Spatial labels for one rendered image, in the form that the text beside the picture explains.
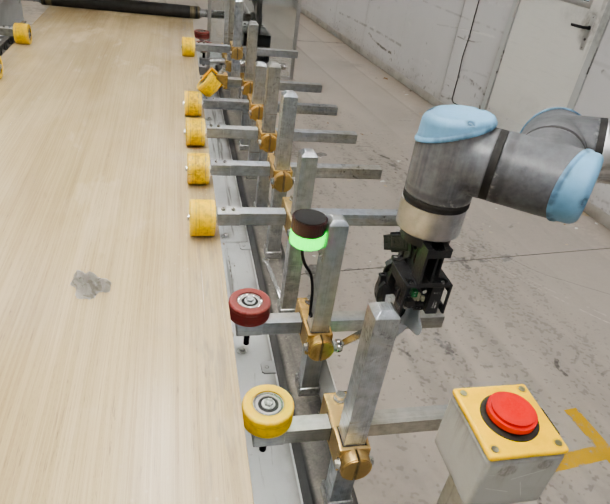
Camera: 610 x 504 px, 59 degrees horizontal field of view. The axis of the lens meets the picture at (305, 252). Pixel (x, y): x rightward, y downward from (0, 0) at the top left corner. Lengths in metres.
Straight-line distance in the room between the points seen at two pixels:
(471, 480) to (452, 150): 0.38
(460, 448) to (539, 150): 0.36
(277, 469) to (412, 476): 0.91
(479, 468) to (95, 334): 0.69
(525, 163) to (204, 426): 0.56
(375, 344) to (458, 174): 0.24
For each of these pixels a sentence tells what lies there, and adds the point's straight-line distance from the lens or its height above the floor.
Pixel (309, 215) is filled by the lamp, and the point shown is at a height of 1.11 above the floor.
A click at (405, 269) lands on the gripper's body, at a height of 1.13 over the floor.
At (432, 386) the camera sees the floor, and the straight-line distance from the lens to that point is 2.28.
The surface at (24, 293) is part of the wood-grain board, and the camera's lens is 1.10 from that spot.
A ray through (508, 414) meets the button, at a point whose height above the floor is 1.23.
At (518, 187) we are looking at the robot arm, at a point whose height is 1.30.
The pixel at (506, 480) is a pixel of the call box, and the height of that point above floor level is 1.19.
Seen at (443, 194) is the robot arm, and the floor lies 1.27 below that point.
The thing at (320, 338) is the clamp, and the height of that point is 0.87.
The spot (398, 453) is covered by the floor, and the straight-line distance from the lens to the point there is 2.03.
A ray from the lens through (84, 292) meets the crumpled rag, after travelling 1.07.
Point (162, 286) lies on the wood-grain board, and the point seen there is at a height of 0.90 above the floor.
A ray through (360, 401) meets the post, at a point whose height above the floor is 0.96.
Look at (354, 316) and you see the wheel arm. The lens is 1.11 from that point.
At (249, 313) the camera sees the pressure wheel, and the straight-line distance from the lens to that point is 1.01.
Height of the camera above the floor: 1.55
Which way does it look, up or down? 33 degrees down
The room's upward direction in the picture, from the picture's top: 8 degrees clockwise
